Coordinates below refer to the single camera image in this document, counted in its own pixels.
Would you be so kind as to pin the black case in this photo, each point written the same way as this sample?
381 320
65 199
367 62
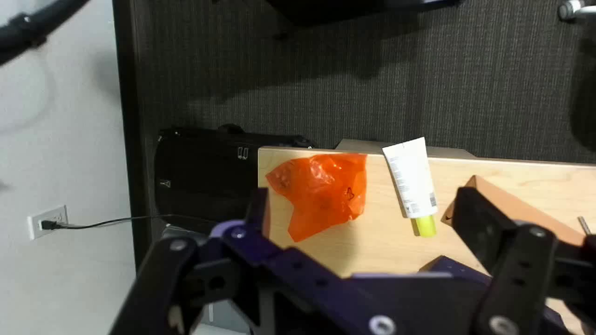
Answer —
205 179

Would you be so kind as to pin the orange plastic bag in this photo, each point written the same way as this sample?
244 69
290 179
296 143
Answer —
322 192

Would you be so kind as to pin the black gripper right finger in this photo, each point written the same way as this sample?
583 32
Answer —
514 279

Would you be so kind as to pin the light wooden box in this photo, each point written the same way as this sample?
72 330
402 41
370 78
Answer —
527 207

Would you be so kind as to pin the metal stand leg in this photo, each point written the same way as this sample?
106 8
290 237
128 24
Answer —
573 9

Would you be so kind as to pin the white wall outlet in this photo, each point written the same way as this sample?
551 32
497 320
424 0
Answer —
46 220

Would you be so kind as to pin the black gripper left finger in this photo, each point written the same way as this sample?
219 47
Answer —
154 285

